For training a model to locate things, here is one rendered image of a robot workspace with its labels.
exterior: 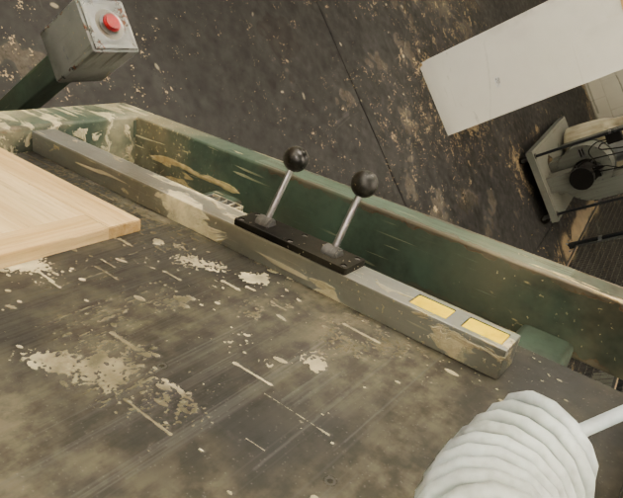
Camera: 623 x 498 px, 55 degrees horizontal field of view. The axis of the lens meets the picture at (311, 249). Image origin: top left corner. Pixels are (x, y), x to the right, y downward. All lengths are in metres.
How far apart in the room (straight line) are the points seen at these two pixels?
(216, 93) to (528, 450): 2.73
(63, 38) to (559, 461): 1.35
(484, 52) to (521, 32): 0.28
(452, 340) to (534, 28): 3.80
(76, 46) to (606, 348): 1.17
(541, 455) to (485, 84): 4.32
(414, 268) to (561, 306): 0.23
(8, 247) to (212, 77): 2.21
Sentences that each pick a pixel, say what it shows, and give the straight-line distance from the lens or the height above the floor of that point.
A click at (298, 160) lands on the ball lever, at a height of 1.44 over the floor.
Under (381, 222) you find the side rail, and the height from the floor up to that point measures 1.43.
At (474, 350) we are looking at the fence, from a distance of 0.72.
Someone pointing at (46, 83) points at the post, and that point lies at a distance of 1.62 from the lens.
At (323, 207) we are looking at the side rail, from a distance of 1.07.
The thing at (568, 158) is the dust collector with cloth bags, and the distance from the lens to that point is 6.03.
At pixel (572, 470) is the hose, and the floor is 1.87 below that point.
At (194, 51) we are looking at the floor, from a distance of 2.96.
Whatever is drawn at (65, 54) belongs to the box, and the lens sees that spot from 1.49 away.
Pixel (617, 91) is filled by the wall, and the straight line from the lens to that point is 8.92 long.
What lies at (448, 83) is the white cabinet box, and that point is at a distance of 4.65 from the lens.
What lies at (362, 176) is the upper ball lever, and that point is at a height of 1.54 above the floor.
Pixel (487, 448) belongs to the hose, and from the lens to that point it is 0.29.
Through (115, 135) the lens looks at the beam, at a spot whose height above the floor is 0.89.
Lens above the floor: 1.98
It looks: 40 degrees down
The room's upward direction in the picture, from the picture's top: 74 degrees clockwise
